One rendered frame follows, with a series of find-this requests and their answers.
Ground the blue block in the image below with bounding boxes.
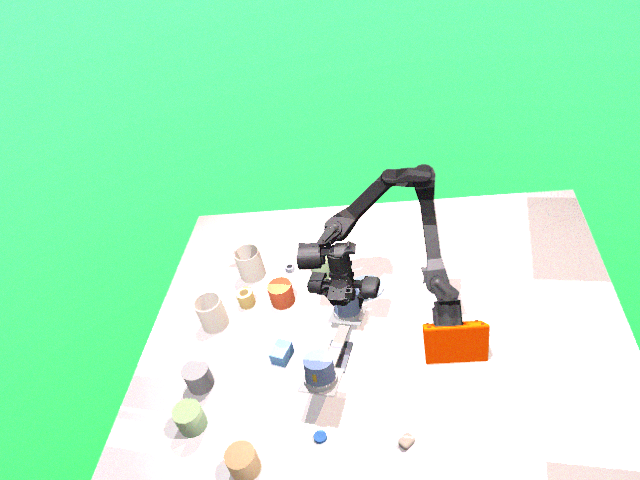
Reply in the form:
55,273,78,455
268,338,295,369

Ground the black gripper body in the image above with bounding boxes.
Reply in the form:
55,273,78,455
307,260,381,299

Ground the olive green cup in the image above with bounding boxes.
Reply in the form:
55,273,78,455
311,256,330,279

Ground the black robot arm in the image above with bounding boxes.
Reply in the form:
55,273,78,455
296,164,463,327

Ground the pale green cylinder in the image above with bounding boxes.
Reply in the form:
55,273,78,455
171,398,208,438

